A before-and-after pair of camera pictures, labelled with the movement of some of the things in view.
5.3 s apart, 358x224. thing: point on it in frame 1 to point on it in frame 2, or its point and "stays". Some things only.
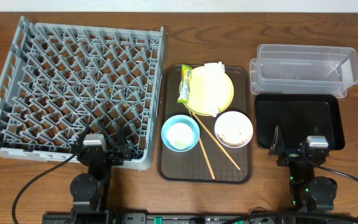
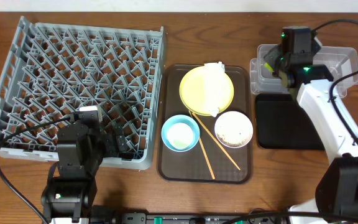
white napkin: x=214 y=86 stays
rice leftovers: x=234 y=134 stays
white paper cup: x=180 y=135 stays
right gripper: x=278 y=149 to x=271 y=56
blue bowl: x=180 y=133 stays
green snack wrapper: x=184 y=87 to x=268 y=67
